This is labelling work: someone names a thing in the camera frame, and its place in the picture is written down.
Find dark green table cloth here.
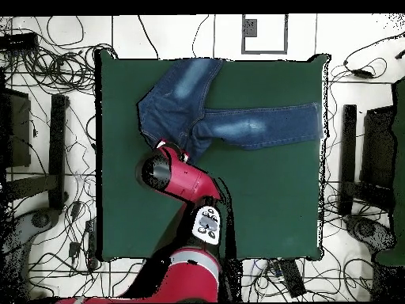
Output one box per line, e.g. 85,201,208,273
94,48,331,262

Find black cable tangle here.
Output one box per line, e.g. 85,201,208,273
2,15,116,96

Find black box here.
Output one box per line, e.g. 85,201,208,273
359,105,396,188
0,87,32,169

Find blue denim jeans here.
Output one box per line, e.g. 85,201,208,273
137,57,324,165

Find grey square floor frame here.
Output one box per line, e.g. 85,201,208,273
240,13,290,55

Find black stand base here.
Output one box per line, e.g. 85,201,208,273
4,93,70,211
338,104,396,218

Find grey wheeled chair base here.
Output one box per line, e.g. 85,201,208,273
343,214,396,254
0,207,62,303

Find black power strip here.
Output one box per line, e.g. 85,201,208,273
0,32,40,51
276,258,307,298
85,219,98,270

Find dark green spare cloth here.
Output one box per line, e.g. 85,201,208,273
374,77,405,267

